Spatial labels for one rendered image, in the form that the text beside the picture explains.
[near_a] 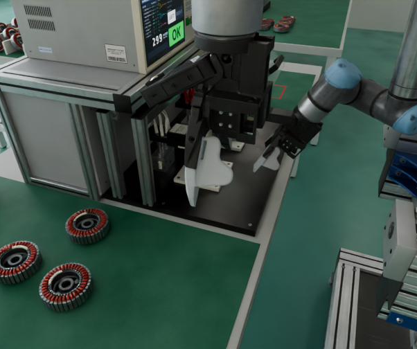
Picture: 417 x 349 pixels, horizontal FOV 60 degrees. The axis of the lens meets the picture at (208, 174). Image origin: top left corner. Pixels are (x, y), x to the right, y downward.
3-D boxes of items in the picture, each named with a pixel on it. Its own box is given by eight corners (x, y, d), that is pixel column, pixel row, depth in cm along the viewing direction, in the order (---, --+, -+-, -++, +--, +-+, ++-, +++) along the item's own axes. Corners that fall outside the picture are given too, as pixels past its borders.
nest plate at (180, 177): (233, 165, 121) (233, 162, 120) (218, 192, 109) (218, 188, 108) (191, 157, 125) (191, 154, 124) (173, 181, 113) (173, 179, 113)
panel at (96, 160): (187, 105, 158) (184, 34, 140) (102, 195, 108) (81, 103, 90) (184, 104, 158) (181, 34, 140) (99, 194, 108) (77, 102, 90)
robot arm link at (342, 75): (371, 82, 83) (349, 74, 79) (338, 115, 90) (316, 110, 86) (355, 60, 87) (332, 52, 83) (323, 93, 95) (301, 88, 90)
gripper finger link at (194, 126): (191, 169, 42) (207, 93, 41) (179, 166, 42) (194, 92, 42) (203, 169, 46) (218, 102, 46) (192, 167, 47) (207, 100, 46)
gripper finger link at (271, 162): (268, 183, 98) (289, 155, 97) (251, 169, 97) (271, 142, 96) (267, 181, 101) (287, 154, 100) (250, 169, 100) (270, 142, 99)
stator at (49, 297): (103, 281, 85) (100, 271, 83) (70, 320, 77) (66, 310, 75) (67, 265, 89) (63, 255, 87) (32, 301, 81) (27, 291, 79)
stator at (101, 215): (118, 228, 99) (116, 219, 97) (83, 252, 93) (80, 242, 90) (94, 210, 105) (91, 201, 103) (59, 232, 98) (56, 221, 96)
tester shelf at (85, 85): (221, 37, 137) (222, 25, 134) (131, 114, 85) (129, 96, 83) (120, 27, 149) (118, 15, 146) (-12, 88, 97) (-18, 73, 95)
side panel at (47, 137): (103, 196, 111) (82, 99, 92) (98, 202, 109) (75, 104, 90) (31, 177, 119) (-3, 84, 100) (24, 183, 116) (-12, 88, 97)
